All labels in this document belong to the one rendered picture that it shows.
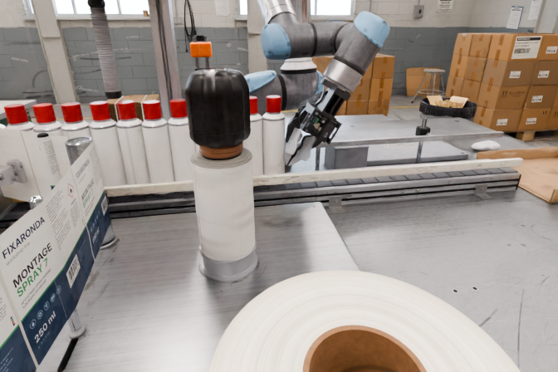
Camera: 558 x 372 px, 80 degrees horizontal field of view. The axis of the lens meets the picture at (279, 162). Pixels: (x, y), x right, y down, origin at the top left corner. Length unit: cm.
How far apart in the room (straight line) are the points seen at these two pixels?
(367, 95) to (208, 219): 383
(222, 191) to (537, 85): 426
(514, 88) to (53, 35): 632
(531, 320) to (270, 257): 39
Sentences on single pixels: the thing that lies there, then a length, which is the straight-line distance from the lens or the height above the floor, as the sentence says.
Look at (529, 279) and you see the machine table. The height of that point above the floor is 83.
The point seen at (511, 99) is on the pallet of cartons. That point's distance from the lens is 434.
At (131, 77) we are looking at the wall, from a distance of 632.
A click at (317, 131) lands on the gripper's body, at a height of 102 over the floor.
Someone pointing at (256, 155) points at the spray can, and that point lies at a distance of 76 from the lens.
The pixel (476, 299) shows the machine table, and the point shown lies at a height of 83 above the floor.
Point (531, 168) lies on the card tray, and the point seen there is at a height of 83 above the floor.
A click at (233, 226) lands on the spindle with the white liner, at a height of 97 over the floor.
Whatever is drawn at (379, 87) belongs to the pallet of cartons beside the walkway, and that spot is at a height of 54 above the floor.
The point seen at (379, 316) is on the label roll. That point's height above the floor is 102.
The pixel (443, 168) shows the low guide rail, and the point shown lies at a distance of 91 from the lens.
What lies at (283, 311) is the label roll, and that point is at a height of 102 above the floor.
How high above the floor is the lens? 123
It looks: 22 degrees down
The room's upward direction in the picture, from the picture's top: straight up
